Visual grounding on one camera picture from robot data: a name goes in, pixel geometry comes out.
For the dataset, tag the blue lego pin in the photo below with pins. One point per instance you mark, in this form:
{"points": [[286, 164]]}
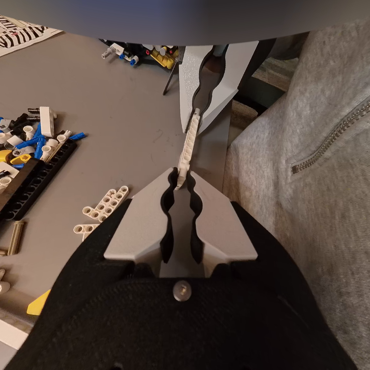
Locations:
{"points": [[77, 136]]}

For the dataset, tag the white lego block with pins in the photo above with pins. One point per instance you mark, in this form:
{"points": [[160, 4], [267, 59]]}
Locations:
{"points": [[47, 121]]}

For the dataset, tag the small white lego connector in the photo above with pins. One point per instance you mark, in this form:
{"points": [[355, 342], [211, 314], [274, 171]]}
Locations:
{"points": [[3, 286]]}

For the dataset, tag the yellow lego panel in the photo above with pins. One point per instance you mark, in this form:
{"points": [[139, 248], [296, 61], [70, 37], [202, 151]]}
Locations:
{"points": [[36, 306]]}

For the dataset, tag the long black lego beam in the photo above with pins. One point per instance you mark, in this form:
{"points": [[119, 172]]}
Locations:
{"points": [[20, 180], [43, 179]]}

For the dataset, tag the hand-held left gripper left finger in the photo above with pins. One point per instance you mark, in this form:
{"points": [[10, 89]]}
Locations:
{"points": [[138, 228]]}

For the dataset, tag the zebra striped sticker sheet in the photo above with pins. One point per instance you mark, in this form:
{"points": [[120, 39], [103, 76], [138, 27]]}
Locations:
{"points": [[17, 37]]}

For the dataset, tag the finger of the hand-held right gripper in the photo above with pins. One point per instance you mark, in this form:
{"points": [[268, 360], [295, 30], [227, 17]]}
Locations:
{"points": [[234, 75], [188, 81]]}

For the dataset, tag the long white lego beam frame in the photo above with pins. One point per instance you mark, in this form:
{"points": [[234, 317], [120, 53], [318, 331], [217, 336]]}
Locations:
{"points": [[11, 332]]}

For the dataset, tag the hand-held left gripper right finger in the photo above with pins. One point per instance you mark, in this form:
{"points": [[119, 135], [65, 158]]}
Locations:
{"points": [[222, 231]]}

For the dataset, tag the wide white angled lego beam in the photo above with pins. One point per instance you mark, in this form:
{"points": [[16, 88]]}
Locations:
{"points": [[115, 199]]}

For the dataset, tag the partly built lego model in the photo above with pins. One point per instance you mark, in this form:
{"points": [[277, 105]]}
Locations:
{"points": [[162, 56]]}

